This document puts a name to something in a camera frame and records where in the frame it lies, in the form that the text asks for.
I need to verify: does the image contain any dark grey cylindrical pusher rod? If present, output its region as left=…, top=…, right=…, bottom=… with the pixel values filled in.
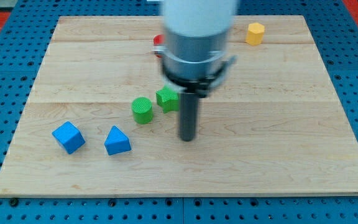
left=179, top=93, right=199, bottom=142

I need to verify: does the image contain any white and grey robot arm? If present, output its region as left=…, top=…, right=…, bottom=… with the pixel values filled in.
left=154, top=0, right=239, bottom=141

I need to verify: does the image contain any green star block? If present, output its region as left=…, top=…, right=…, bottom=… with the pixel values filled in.
left=156, top=86, right=179, bottom=113

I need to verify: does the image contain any green cylinder block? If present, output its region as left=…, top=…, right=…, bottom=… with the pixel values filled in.
left=131, top=97, right=154, bottom=124

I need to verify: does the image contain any red block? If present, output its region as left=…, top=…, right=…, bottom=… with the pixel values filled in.
left=153, top=34, right=165, bottom=58

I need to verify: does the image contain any blue triangular prism block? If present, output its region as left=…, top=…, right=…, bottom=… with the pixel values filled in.
left=104, top=126, right=131, bottom=156

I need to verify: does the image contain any light wooden board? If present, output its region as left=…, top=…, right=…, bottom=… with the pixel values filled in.
left=0, top=16, right=358, bottom=198

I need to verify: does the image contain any yellow hexagon block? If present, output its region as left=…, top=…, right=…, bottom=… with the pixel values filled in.
left=245, top=22, right=265, bottom=45

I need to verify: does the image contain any blue cube block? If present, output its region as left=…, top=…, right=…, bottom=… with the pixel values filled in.
left=52, top=121, right=85, bottom=154

